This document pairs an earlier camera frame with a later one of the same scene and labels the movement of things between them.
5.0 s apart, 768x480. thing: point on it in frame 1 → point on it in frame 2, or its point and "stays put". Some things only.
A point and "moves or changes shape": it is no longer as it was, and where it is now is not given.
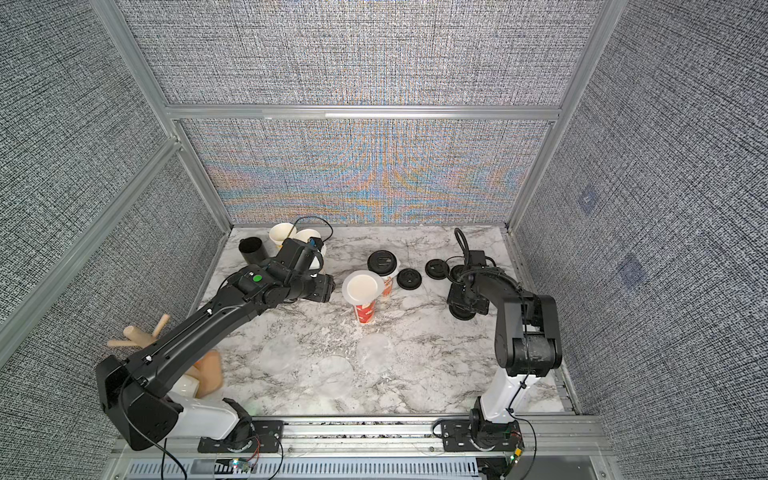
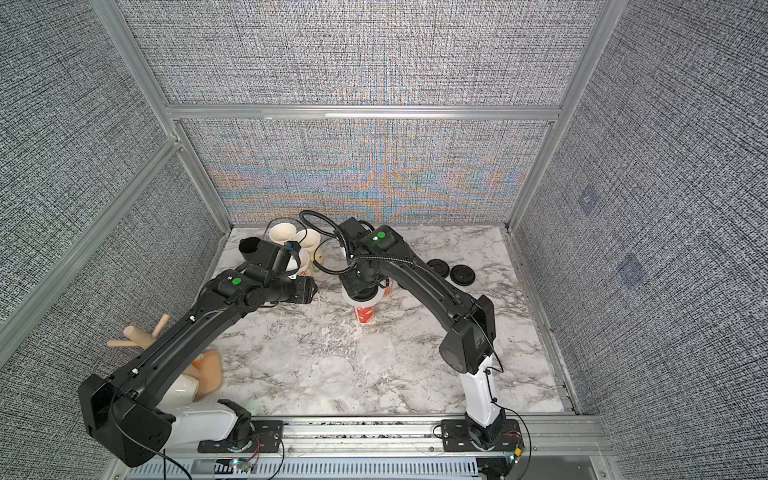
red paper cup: (366, 312) stays put
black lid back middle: (437, 269) stays put
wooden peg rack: (206, 368) stays put
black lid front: (460, 313) moves or changes shape
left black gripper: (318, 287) → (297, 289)
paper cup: (281, 231) stays put
